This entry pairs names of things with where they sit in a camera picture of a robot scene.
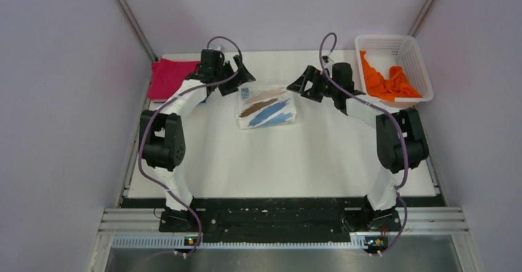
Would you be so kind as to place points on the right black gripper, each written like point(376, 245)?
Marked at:
point(313, 76)

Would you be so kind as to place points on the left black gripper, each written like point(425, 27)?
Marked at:
point(244, 76)

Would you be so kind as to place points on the white t shirt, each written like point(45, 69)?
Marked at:
point(265, 106)

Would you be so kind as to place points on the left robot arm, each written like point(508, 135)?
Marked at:
point(162, 145)

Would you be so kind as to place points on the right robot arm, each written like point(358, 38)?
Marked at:
point(400, 140)

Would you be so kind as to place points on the red folded t shirt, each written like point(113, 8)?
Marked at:
point(167, 77)

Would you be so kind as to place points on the white plastic basket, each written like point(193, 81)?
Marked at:
point(382, 52)

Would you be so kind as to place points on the orange t shirt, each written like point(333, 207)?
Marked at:
point(396, 86)

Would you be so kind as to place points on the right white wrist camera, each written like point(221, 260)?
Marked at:
point(328, 64)

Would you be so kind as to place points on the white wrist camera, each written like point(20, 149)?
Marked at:
point(328, 64)
point(220, 48)

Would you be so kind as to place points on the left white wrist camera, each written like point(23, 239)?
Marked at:
point(220, 48)

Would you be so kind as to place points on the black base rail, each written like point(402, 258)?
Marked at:
point(270, 220)

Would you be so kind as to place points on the left aluminium frame post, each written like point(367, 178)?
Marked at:
point(136, 29)

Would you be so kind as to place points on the aluminium frame post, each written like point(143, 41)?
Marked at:
point(136, 29)
point(421, 17)

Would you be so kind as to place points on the right aluminium frame post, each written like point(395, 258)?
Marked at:
point(421, 17)

